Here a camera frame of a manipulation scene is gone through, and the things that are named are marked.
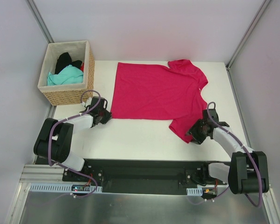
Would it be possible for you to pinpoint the pink t shirt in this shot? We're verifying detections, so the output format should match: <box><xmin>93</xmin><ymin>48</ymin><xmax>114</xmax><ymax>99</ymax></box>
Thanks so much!
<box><xmin>111</xmin><ymin>59</ymin><xmax>208</xmax><ymax>143</ymax></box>

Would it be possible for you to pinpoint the left aluminium frame post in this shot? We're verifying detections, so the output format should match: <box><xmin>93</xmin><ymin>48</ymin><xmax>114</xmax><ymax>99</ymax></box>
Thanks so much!
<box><xmin>25</xmin><ymin>0</ymin><xmax>54</xmax><ymax>43</ymax></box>

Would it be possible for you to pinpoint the right slotted cable duct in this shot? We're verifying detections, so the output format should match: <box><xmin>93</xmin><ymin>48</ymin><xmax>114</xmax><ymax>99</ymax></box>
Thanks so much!
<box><xmin>186</xmin><ymin>187</ymin><xmax>203</xmax><ymax>196</ymax></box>

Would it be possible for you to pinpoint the aluminium frame post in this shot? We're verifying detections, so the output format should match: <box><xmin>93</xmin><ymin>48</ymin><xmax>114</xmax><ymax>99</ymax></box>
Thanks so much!
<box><xmin>226</xmin><ymin>0</ymin><xmax>272</xmax><ymax>71</ymax></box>
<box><xmin>25</xmin><ymin>0</ymin><xmax>54</xmax><ymax>43</ymax></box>

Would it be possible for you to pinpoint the aluminium front rail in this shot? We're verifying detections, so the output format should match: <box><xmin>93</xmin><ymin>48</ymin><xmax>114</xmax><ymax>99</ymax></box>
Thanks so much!
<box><xmin>20</xmin><ymin>163</ymin><xmax>273</xmax><ymax>187</ymax></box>

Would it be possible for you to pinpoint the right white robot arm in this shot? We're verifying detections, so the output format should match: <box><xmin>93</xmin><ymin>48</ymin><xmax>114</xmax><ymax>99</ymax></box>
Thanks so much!
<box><xmin>188</xmin><ymin>109</ymin><xmax>269</xmax><ymax>194</ymax></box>

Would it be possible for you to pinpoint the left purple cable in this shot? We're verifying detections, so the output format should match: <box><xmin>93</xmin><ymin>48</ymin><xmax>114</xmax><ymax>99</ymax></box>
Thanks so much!
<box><xmin>48</xmin><ymin>90</ymin><xmax>99</xmax><ymax>199</ymax></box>

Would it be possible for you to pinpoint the slotted cable duct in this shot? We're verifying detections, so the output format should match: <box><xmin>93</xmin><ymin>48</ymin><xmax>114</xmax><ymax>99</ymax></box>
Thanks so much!
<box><xmin>186</xmin><ymin>187</ymin><xmax>203</xmax><ymax>196</ymax></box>
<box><xmin>30</xmin><ymin>183</ymin><xmax>102</xmax><ymax>194</ymax></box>

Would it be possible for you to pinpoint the right aluminium frame post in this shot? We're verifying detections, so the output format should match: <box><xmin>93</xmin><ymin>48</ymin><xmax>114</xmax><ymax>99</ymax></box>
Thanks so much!
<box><xmin>226</xmin><ymin>0</ymin><xmax>272</xmax><ymax>71</ymax></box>

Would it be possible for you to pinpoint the left slotted cable duct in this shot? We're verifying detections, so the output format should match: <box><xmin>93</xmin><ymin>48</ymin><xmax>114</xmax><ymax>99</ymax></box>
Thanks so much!
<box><xmin>30</xmin><ymin>183</ymin><xmax>102</xmax><ymax>194</ymax></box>

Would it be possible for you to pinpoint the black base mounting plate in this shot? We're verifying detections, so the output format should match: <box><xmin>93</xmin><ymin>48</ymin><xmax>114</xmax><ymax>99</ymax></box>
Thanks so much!
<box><xmin>61</xmin><ymin>159</ymin><xmax>223</xmax><ymax>195</ymax></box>

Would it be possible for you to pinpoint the wicker laundry basket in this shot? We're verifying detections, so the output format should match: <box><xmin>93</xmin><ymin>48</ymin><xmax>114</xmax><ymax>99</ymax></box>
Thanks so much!
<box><xmin>38</xmin><ymin>40</ymin><xmax>95</xmax><ymax>106</ymax></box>

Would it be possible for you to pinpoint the teal t shirt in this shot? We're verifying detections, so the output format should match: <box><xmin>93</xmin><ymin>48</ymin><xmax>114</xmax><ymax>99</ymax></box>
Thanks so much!
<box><xmin>47</xmin><ymin>65</ymin><xmax>83</xmax><ymax>86</ymax></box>

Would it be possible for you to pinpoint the black t shirt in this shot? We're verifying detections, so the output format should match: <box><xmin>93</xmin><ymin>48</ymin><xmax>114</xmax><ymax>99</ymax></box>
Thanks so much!
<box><xmin>55</xmin><ymin>52</ymin><xmax>84</xmax><ymax>74</ymax></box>

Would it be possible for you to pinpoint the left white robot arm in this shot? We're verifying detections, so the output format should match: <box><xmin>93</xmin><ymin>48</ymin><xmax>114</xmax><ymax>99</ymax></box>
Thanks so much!
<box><xmin>34</xmin><ymin>97</ymin><xmax>112</xmax><ymax>182</ymax></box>

